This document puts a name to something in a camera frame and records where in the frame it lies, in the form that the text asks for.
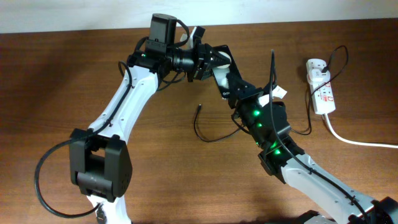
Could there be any thin black charging cable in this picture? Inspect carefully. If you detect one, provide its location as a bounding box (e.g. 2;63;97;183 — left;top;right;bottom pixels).
193;45;349;143

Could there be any black Galaxy flip phone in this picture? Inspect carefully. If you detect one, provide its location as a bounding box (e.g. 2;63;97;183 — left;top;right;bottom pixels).
212;45;242;99

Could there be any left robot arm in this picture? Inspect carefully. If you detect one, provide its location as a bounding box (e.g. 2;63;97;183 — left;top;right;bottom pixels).
69;14;231;223

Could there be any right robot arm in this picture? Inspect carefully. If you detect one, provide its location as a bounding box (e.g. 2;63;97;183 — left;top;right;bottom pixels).
226;74;397;223

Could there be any white USB charger plug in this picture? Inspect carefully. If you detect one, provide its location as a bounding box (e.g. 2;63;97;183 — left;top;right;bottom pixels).
307;69;330;85

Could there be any white power strip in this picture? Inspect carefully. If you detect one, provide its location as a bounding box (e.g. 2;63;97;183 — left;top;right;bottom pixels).
306;58;336;115

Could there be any thick white power cord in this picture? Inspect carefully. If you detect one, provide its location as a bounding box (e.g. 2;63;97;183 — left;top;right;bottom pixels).
322;113;398;149

